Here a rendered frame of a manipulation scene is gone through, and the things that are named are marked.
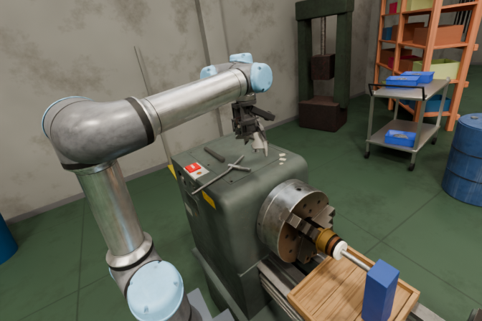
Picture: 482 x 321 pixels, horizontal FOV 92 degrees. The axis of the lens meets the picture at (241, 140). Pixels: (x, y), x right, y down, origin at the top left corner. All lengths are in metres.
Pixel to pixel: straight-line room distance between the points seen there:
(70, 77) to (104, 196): 3.15
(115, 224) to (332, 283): 0.84
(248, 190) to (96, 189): 0.57
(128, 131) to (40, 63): 3.31
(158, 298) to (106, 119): 0.40
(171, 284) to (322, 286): 0.66
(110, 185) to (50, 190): 3.54
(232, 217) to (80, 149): 0.63
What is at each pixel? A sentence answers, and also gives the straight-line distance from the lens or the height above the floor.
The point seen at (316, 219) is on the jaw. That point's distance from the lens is 1.04.
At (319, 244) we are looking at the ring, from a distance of 0.97.
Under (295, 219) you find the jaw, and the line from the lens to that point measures 0.91.
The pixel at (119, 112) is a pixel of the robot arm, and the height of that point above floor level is 1.72.
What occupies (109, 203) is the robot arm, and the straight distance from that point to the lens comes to 0.62.
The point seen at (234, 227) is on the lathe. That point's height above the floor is 1.13.
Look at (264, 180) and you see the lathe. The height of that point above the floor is 1.24.
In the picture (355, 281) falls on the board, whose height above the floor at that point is 0.89.
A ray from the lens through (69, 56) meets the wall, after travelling 3.68.
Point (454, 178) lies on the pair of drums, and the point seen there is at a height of 0.22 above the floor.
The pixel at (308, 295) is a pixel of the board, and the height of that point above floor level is 0.89.
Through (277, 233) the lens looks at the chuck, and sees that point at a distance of 0.93.
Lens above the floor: 1.81
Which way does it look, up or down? 24 degrees down
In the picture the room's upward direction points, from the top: 8 degrees counter-clockwise
